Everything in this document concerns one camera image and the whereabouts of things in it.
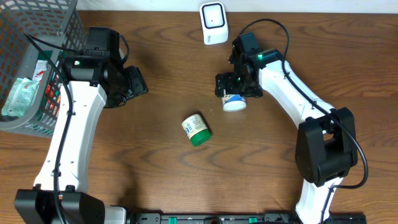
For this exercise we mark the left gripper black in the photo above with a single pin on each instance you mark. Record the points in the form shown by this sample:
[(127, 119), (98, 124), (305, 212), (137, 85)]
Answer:
[(139, 85)]

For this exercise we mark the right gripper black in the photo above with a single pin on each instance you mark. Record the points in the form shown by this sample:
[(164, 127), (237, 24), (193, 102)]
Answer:
[(231, 87)]

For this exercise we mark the white jar blue label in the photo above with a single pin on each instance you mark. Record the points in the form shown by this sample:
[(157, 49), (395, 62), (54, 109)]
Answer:
[(232, 103)]

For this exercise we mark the green lid jar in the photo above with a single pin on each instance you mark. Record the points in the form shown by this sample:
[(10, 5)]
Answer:
[(196, 130)]

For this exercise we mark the green white package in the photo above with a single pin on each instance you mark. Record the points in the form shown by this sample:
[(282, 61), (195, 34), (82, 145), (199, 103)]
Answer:
[(41, 64)]

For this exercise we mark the pale green wipes packet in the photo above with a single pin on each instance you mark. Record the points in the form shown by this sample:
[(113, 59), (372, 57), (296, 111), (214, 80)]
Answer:
[(20, 97)]

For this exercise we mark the red white small packet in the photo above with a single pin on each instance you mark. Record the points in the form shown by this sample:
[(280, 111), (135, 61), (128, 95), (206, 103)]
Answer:
[(38, 75)]

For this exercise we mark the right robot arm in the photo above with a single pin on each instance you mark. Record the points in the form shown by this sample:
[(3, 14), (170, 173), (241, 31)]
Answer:
[(327, 153)]

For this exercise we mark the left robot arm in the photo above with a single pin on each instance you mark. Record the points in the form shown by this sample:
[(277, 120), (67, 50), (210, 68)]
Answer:
[(93, 79)]

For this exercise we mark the white barcode scanner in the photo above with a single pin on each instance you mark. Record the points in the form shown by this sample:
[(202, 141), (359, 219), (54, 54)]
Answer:
[(214, 23)]

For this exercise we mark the grey plastic mesh basket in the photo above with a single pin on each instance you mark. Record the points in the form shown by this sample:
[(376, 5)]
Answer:
[(49, 27)]

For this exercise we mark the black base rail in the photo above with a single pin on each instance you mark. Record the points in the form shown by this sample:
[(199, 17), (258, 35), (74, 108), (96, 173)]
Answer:
[(156, 218)]

